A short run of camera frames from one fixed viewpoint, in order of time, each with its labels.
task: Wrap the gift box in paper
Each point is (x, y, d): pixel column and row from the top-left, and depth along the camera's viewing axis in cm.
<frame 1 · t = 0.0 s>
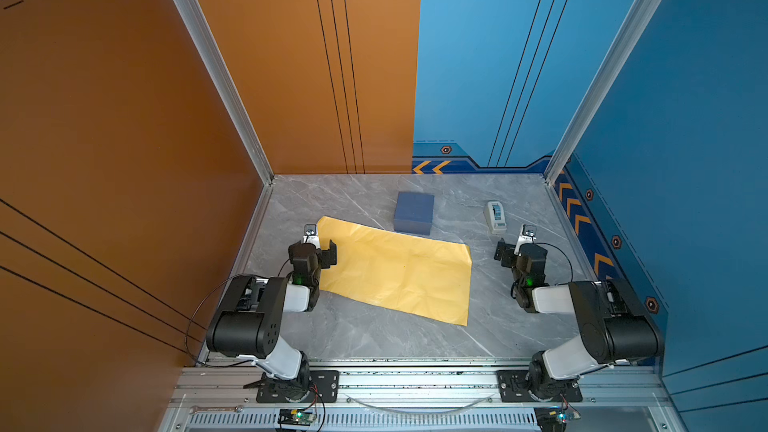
left hand: (315, 239, 95), fingers open
right hand: (515, 241, 94), fingers open
yellow orange wrapping paper: (429, 277, 95), on the table
white tape dispenser: (496, 217, 105), point 4 cm above the table

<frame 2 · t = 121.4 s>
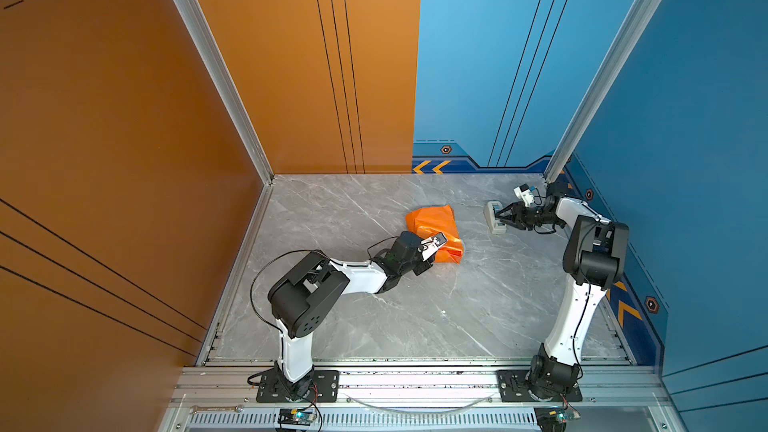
left hand: (429, 244, 93), fingers open
right hand: (500, 217, 101), fingers open
yellow orange wrapping paper: (434, 221, 99), point 8 cm above the table
the other named things where they were.

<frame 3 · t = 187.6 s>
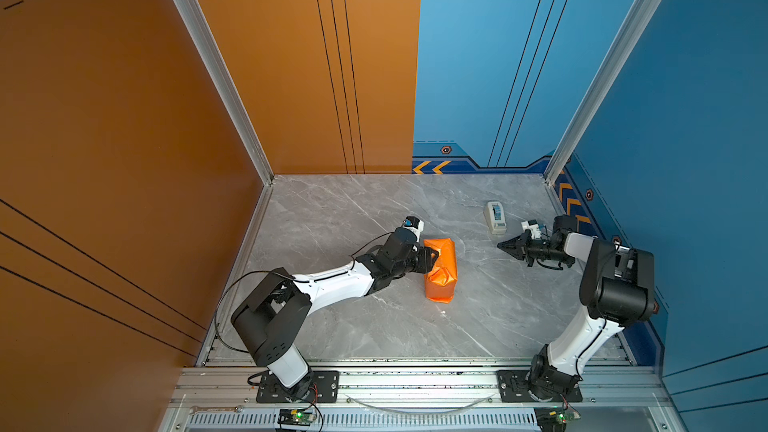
left hand: (434, 252, 85), fingers open
right hand: (499, 244, 92), fingers closed
yellow orange wrapping paper: (440, 282, 79), point 14 cm above the table
the other named things where they were.

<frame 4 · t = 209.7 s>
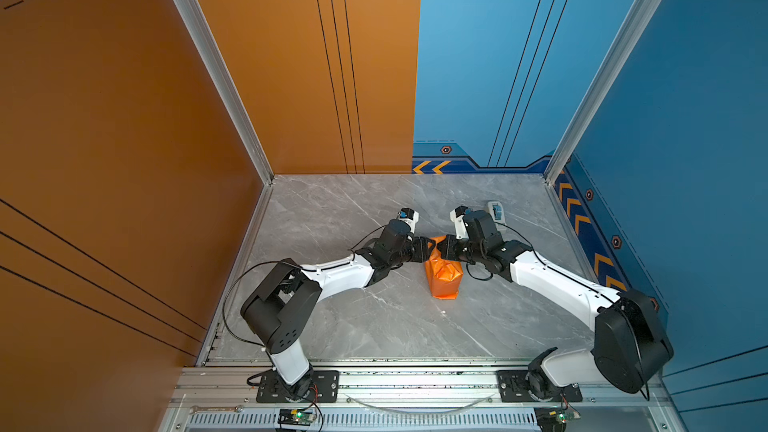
left hand: (432, 242, 87), fingers open
right hand: (434, 247, 85), fingers closed
